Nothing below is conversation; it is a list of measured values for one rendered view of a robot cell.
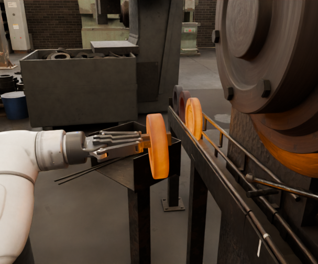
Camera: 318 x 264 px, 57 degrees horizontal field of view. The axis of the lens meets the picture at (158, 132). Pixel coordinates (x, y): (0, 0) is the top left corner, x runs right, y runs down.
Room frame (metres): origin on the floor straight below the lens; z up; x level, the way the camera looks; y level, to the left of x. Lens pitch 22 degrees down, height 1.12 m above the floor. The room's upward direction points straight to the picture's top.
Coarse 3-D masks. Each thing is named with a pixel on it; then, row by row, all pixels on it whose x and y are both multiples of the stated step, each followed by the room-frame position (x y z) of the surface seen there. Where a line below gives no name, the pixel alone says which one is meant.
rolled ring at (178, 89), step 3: (174, 87) 1.57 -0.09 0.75; (177, 87) 1.52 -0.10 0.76; (180, 87) 1.52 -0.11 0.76; (174, 90) 1.57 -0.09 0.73; (177, 90) 1.50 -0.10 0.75; (180, 90) 1.50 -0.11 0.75; (174, 93) 1.59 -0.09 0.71; (177, 93) 1.49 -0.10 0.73; (174, 96) 1.60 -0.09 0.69; (177, 96) 1.49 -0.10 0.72; (174, 99) 1.60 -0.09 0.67; (177, 99) 1.49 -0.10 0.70; (174, 102) 1.60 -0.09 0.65; (177, 102) 1.48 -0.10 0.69; (174, 105) 1.59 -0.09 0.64; (177, 105) 1.48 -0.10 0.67; (174, 108) 1.58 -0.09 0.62; (177, 108) 1.48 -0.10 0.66; (177, 111) 1.48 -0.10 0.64
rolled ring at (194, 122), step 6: (192, 102) 1.15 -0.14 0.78; (198, 102) 1.15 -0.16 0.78; (186, 108) 1.25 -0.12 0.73; (192, 108) 1.14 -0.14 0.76; (198, 108) 1.12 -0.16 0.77; (186, 114) 1.25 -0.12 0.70; (192, 114) 1.13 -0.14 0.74; (198, 114) 1.11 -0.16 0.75; (186, 120) 1.25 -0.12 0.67; (192, 120) 1.24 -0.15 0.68; (198, 120) 1.10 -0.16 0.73; (192, 126) 1.22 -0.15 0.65; (198, 126) 1.09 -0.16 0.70; (192, 132) 1.12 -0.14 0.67; (198, 132) 1.10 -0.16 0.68; (198, 138) 1.12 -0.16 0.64
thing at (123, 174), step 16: (112, 128) 1.04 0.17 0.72; (128, 128) 1.09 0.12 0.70; (144, 128) 1.05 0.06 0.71; (176, 144) 0.90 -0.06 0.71; (96, 160) 0.98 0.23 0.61; (128, 160) 1.02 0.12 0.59; (144, 160) 0.80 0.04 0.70; (176, 160) 0.90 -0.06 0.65; (112, 176) 0.89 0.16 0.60; (128, 176) 0.88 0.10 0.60; (144, 176) 0.80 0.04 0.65; (128, 192) 0.92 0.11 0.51; (144, 192) 0.90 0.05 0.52; (128, 208) 0.92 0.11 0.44; (144, 208) 0.90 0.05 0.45; (144, 224) 0.90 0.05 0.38; (144, 240) 0.90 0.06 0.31; (144, 256) 0.90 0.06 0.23
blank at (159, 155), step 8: (152, 120) 0.61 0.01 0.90; (160, 120) 0.61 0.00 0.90; (152, 128) 0.59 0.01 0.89; (160, 128) 0.59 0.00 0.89; (152, 136) 0.58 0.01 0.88; (160, 136) 0.58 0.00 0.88; (152, 144) 0.57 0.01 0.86; (160, 144) 0.57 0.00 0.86; (152, 152) 0.57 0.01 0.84; (160, 152) 0.56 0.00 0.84; (168, 152) 0.57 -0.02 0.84; (152, 160) 0.59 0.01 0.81; (160, 160) 0.56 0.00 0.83; (168, 160) 0.56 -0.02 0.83; (152, 168) 0.60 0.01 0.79; (160, 168) 0.56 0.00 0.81; (168, 168) 0.57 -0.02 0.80; (152, 176) 0.62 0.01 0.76; (160, 176) 0.58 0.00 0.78
